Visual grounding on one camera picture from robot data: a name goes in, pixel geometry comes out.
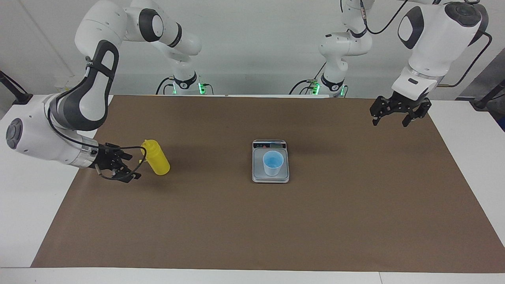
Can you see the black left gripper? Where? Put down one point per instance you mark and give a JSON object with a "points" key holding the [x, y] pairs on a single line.
{"points": [[400, 105]]}

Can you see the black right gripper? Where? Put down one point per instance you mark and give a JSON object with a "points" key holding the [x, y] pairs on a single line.
{"points": [[105, 159]]}

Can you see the yellow squeeze bottle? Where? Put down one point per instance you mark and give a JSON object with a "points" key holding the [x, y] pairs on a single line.
{"points": [[159, 163]]}

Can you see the light blue plastic cup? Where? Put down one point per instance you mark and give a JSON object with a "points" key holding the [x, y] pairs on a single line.
{"points": [[273, 165]]}

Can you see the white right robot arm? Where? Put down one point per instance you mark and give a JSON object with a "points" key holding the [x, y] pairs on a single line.
{"points": [[35, 138]]}

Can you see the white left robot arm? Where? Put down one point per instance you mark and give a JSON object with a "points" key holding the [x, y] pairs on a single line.
{"points": [[434, 43]]}

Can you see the silver digital kitchen scale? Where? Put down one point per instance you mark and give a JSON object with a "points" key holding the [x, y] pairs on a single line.
{"points": [[256, 165]]}

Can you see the black clamp stand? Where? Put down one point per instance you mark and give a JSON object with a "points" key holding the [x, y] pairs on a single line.
{"points": [[485, 100], [19, 96]]}

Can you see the brown paper mat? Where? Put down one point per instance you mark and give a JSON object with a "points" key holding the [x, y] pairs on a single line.
{"points": [[252, 228]]}

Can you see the white wall socket box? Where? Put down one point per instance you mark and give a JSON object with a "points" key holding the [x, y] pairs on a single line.
{"points": [[63, 88]]}

